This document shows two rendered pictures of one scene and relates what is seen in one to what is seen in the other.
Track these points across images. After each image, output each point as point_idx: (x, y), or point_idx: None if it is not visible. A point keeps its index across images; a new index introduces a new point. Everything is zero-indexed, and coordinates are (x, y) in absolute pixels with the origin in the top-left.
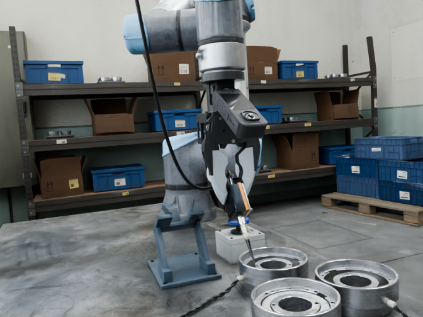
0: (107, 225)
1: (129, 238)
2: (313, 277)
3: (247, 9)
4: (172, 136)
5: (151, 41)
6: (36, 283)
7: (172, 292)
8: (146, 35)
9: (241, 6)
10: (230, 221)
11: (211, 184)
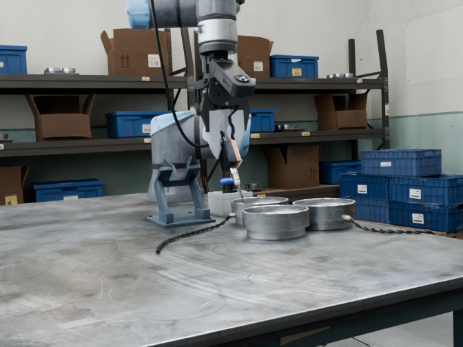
0: (92, 205)
1: (120, 210)
2: None
3: None
4: (162, 115)
5: (152, 17)
6: (47, 230)
7: (174, 228)
8: (148, 11)
9: None
10: (223, 172)
11: (207, 140)
